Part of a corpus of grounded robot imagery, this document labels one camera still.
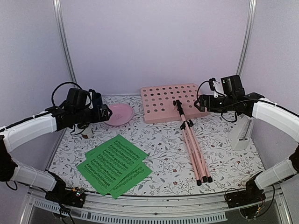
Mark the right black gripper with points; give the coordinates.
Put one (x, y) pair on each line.
(202, 98)

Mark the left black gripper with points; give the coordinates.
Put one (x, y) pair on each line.
(98, 117)

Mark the pink music stand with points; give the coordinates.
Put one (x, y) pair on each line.
(175, 102)

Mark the green sheet music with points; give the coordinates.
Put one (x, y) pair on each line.
(121, 148)
(138, 174)
(104, 172)

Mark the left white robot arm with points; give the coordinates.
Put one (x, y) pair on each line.
(80, 108)

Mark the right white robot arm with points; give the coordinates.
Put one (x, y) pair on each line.
(229, 96)

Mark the pink plate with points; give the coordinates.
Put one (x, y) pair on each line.
(121, 114)

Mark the dark blue cup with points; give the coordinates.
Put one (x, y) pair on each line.
(96, 99)

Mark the small brown white jar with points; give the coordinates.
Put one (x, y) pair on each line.
(85, 130)

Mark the floral table mat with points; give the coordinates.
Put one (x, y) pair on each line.
(168, 158)

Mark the white metronome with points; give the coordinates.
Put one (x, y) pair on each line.
(240, 135)

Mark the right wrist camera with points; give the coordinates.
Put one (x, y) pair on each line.
(213, 84)

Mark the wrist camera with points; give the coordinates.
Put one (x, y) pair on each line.
(90, 98)
(213, 84)

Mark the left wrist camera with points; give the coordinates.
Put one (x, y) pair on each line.
(90, 98)

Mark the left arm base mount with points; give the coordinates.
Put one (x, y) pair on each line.
(74, 197)

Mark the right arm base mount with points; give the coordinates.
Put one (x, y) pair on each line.
(245, 198)

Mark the front aluminium rail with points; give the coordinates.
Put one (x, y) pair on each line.
(197, 209)

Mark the right aluminium frame post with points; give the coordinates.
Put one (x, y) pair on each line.
(247, 36)

